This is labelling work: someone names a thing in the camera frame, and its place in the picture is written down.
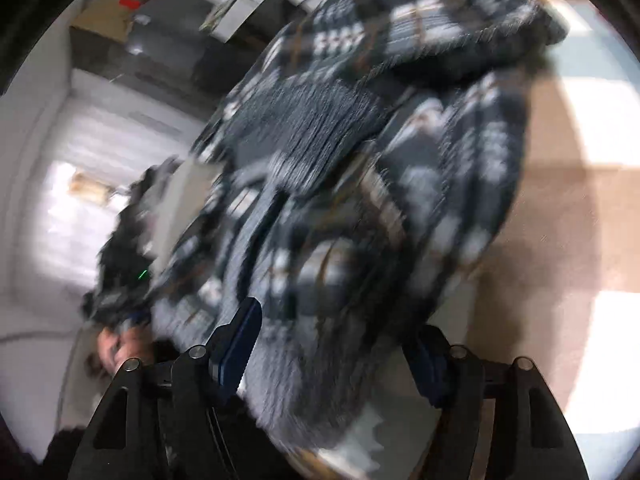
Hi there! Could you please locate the plaid fleece jacket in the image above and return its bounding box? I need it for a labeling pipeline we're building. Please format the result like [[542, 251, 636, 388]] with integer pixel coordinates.
[[150, 0, 571, 466]]

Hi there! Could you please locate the person's left hand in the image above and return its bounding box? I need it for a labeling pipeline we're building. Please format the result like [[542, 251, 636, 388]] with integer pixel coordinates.
[[97, 327, 153, 376]]

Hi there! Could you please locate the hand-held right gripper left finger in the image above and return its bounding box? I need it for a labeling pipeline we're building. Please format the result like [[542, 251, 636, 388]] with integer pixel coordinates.
[[67, 296, 263, 480]]

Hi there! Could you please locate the checkered bed blanket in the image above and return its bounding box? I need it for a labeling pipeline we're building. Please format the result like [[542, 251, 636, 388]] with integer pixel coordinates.
[[280, 0, 640, 480]]

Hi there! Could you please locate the window with white curtain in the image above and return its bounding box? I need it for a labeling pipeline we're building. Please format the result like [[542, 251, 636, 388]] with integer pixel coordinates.
[[42, 110, 186, 281]]

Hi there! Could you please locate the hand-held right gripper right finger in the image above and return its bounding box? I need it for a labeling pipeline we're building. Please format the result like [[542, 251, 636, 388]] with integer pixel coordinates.
[[402, 325, 591, 480]]

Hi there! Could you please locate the cardboard box with red label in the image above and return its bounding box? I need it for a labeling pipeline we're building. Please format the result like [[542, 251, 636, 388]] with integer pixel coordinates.
[[70, 0, 138, 36]]

